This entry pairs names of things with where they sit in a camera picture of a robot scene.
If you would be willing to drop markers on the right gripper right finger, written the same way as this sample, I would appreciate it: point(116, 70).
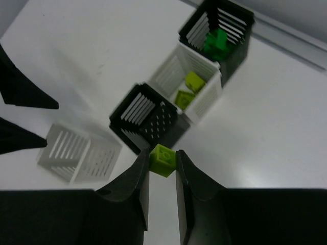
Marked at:
point(200, 211)

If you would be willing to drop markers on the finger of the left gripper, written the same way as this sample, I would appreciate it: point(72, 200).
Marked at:
point(14, 138)
point(18, 90)

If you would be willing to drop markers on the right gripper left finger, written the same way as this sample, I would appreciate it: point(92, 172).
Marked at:
point(133, 185)

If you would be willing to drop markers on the small lime cube lego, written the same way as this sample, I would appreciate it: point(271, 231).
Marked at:
point(162, 161)

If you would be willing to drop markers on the lime green printed lego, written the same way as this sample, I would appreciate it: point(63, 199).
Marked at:
point(183, 99)

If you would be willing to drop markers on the green lego brick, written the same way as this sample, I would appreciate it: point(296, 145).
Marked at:
point(217, 46)

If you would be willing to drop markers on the near black slatted container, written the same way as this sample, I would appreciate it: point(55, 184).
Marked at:
point(144, 119)

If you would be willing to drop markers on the black slatted container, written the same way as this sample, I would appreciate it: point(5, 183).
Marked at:
point(144, 119)
point(235, 20)

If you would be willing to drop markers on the near white slatted container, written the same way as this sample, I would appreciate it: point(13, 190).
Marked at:
point(78, 156)

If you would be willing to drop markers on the white slatted container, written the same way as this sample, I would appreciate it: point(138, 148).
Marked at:
point(169, 79)
point(78, 156)

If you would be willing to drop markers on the far white slatted container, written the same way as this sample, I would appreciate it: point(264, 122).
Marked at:
point(169, 79)

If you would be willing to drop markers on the lime lego in container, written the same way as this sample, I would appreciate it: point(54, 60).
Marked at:
point(194, 82)

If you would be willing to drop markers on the far black slatted container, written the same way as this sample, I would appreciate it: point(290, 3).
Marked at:
point(235, 20)

